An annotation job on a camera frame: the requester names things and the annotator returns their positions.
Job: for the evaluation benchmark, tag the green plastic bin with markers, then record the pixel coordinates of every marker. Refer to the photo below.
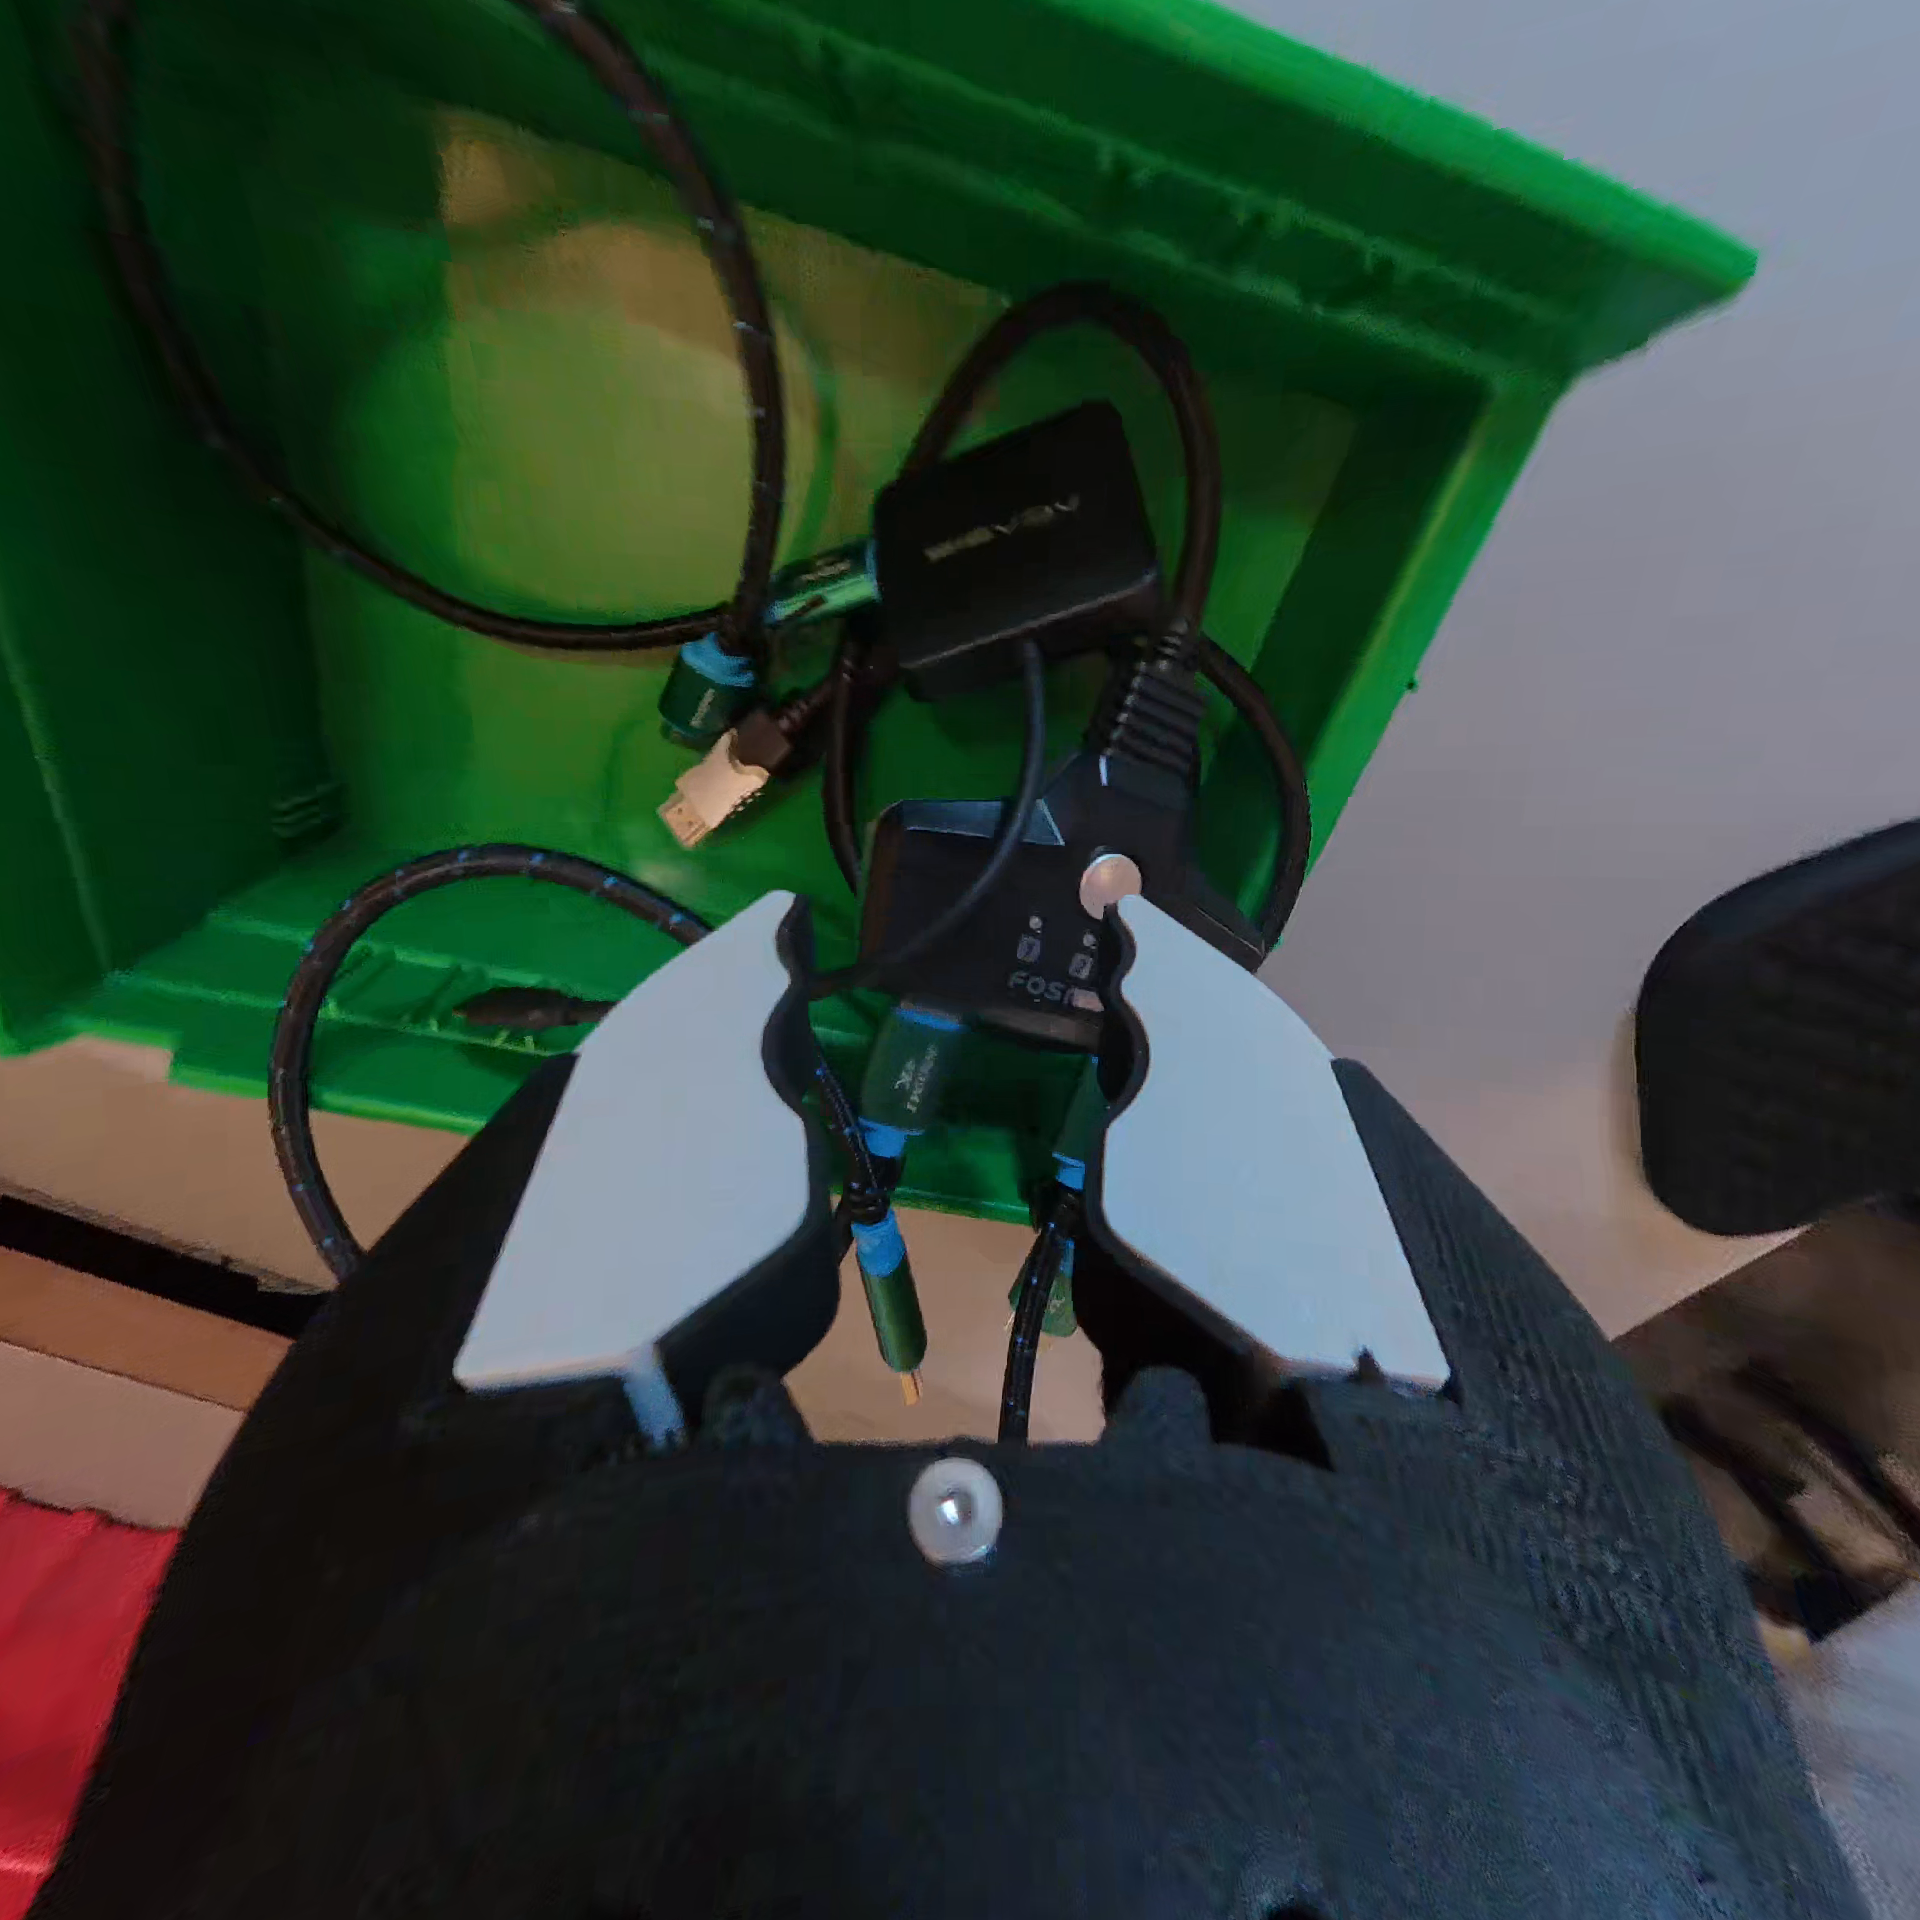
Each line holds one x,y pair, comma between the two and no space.
1350,301

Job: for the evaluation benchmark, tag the black mesh cushion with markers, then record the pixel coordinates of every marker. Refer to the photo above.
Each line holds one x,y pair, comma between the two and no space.
1785,1036

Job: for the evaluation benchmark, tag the silver HDMI switch hub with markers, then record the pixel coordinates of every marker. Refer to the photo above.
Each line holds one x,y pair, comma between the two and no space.
974,901

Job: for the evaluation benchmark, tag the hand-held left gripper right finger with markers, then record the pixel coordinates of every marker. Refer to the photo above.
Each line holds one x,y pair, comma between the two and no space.
1261,1185

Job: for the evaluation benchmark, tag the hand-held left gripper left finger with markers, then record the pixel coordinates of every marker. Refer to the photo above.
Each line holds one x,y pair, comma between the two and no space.
662,1185

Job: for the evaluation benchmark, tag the large red bag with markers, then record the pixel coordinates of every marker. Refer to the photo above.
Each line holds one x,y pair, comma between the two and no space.
76,1681

